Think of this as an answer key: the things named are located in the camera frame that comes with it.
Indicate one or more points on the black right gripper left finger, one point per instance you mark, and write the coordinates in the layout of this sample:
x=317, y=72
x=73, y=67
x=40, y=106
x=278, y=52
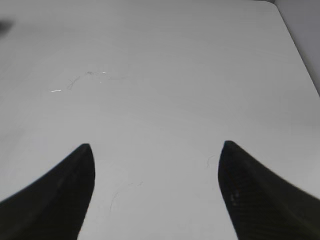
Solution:
x=54, y=206

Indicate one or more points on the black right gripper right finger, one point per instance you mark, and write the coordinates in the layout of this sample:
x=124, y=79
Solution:
x=261, y=204

